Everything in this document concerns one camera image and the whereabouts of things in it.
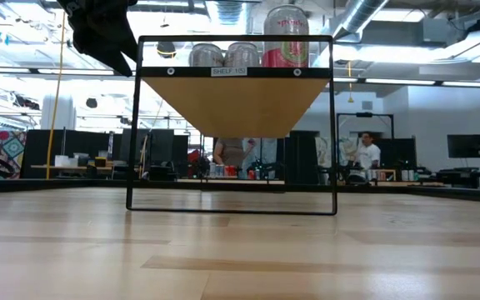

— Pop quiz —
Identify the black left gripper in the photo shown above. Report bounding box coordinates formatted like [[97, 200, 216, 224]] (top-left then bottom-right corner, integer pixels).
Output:
[[57, 0, 140, 79]]

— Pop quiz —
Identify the orange Spindrift grapefruit can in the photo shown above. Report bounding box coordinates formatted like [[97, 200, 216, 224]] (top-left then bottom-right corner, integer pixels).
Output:
[[188, 42, 225, 68]]

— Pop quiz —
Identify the silver-topped beverage can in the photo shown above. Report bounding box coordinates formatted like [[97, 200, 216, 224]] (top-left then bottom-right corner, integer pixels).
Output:
[[223, 41, 262, 68]]

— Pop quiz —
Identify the pink Spindrift can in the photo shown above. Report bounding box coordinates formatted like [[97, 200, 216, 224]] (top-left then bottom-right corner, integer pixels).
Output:
[[261, 3, 310, 68]]

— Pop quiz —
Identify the black monitor on arm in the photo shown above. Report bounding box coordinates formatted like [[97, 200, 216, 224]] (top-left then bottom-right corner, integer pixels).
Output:
[[447, 133, 480, 176]]

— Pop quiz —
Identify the black ceiling dome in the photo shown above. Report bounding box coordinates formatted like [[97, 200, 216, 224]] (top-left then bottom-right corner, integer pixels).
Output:
[[156, 40, 178, 59]]

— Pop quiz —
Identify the white cylinder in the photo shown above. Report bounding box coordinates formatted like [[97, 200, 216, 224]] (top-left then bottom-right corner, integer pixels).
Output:
[[41, 94, 78, 131]]

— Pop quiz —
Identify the white box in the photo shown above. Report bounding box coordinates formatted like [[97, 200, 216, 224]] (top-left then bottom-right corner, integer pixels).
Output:
[[54, 154, 78, 168]]

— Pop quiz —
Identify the black office partition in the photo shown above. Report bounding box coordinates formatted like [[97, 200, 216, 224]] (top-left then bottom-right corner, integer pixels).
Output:
[[20, 127, 114, 180]]

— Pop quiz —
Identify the long wooden desk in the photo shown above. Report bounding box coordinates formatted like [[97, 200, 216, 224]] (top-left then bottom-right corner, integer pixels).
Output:
[[31, 164, 114, 180]]

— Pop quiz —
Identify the colourful patchwork quilt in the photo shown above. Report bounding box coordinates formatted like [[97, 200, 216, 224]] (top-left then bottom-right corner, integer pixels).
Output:
[[0, 127, 28, 180]]

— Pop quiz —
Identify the person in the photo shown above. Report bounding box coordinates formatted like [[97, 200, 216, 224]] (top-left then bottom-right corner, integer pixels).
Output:
[[212, 137, 258, 168], [349, 132, 383, 173]]

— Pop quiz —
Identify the distant wooden table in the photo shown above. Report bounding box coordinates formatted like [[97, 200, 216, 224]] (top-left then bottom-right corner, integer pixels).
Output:
[[177, 177, 286, 187]]

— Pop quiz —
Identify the distant table with bottles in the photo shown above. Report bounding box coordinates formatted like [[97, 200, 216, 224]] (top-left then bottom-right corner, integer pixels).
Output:
[[339, 168, 445, 188]]

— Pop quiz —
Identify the black desk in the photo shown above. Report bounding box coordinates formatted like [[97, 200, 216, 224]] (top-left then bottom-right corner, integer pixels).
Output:
[[435, 166, 480, 191]]

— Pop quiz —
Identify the yellow power cable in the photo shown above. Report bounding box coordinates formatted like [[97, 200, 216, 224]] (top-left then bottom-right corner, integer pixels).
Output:
[[46, 11, 68, 181]]

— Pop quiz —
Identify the wooden shelf with black frame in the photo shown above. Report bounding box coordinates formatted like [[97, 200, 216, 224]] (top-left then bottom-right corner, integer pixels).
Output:
[[125, 34, 339, 217]]

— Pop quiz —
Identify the silver air duct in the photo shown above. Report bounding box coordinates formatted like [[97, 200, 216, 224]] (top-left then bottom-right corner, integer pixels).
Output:
[[332, 0, 391, 43]]

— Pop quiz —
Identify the black gantry frame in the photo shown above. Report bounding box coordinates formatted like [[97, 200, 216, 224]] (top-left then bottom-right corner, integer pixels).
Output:
[[336, 111, 395, 170]]

